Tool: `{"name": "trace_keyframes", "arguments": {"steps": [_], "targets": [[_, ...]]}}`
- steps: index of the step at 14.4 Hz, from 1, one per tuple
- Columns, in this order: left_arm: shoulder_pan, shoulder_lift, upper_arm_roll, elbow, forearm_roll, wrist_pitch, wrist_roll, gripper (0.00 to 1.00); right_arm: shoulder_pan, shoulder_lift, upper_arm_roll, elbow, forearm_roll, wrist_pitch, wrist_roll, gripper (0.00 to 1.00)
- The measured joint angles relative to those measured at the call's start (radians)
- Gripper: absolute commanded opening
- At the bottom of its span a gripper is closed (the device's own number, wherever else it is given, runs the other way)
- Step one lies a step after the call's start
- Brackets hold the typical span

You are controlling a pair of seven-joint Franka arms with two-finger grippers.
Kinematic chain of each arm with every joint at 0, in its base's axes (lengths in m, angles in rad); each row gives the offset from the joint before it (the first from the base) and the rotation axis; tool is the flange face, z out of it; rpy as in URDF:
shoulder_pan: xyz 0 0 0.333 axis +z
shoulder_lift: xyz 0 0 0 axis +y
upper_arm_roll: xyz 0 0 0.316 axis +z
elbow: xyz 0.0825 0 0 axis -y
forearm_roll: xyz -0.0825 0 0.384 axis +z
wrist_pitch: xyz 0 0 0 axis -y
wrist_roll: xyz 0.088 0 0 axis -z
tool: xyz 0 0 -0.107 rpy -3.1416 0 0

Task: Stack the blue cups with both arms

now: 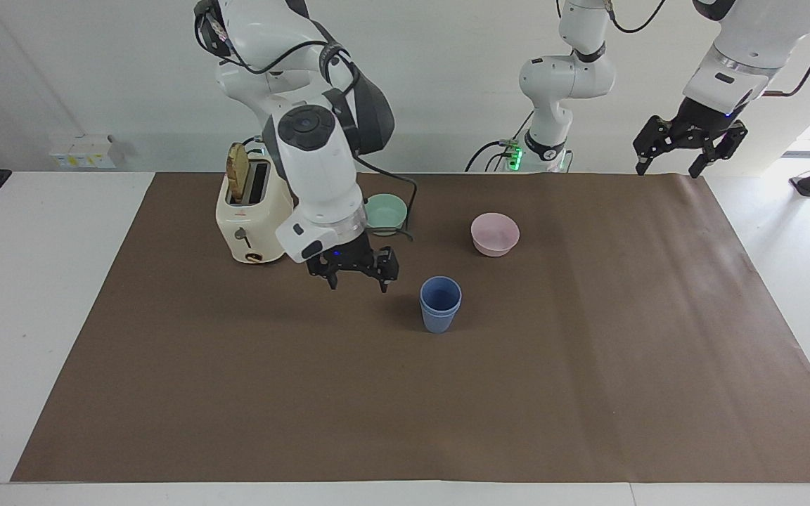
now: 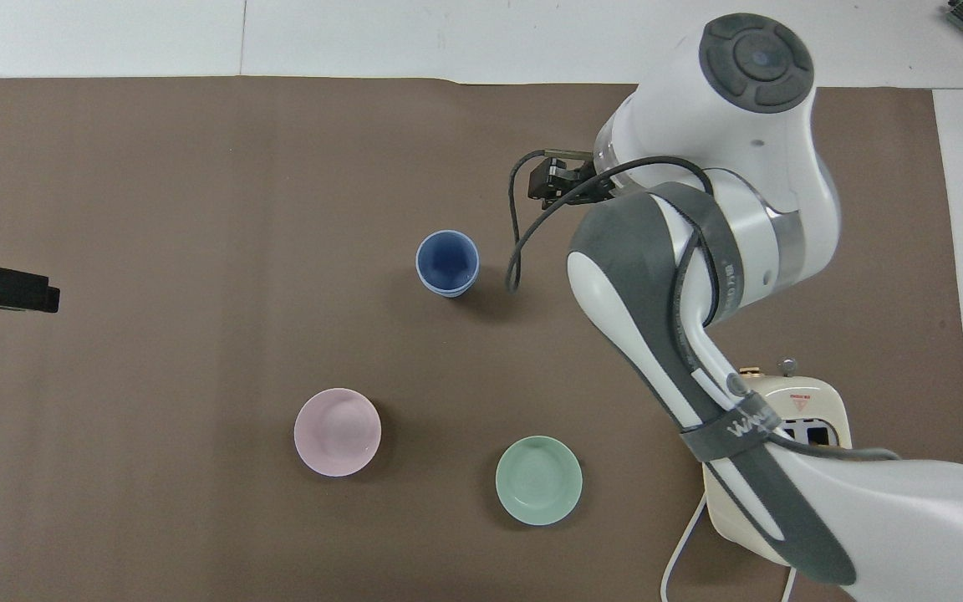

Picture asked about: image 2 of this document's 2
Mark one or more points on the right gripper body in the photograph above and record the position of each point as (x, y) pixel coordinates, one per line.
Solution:
(561, 180)

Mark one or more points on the green plate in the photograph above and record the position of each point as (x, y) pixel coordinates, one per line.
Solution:
(538, 480)

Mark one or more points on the blue cup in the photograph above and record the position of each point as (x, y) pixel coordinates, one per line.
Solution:
(447, 261)

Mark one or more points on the cream toaster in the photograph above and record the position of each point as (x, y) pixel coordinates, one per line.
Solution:
(816, 401)

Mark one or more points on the pink bowl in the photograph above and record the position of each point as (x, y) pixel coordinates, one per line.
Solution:
(337, 432)

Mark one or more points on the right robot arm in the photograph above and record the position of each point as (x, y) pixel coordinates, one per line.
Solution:
(724, 125)

